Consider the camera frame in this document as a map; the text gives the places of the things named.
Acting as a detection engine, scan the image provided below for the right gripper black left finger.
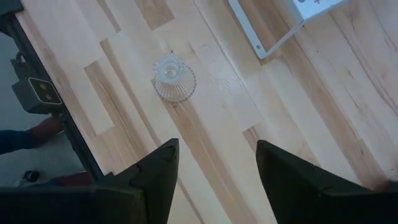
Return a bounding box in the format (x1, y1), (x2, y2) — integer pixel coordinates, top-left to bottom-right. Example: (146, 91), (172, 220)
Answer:
(99, 138), (180, 224)

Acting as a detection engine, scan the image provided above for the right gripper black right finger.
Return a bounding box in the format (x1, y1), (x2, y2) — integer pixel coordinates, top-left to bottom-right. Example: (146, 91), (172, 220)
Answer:
(256, 139), (373, 224)

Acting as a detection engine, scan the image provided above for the white perforated metal shelf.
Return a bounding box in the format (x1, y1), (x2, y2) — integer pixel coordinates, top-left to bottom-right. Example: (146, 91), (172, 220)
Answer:
(228, 0), (352, 60)

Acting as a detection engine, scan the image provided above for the person's hand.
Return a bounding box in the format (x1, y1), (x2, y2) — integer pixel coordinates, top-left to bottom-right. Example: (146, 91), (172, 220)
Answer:
(30, 116), (65, 146)

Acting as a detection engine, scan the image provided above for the person's forearm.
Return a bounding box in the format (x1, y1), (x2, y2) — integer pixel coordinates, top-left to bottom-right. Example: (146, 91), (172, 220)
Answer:
(0, 129), (40, 156)

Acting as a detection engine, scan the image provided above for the clear glass candle holder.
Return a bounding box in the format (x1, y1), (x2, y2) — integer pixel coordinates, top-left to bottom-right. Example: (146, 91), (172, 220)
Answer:
(152, 51), (197, 103)

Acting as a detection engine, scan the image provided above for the small black table-edge camera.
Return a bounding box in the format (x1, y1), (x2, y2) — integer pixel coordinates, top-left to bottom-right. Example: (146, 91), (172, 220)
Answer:
(11, 77), (63, 114)

